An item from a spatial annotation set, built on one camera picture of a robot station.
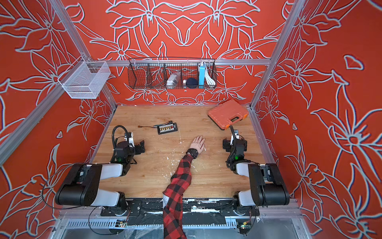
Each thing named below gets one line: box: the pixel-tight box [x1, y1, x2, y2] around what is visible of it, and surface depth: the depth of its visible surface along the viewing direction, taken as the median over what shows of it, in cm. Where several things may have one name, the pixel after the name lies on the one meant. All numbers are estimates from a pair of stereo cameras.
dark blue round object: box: [186, 77, 199, 89], surface depth 97 cm
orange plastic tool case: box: [207, 99, 249, 131], surface depth 109 cm
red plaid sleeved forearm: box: [162, 154, 193, 239], surface depth 74 cm
